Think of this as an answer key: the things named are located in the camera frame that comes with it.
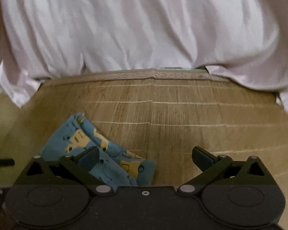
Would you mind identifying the blue patterned child pants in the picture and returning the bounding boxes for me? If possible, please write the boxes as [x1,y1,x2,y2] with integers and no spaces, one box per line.
[40,113,156,188]

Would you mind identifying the brown bamboo bed mat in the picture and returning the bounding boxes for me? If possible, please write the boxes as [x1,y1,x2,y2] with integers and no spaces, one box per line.
[0,70,288,229]

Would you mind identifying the pink satin blanket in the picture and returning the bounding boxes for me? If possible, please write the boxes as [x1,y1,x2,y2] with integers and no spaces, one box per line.
[0,0,288,114]

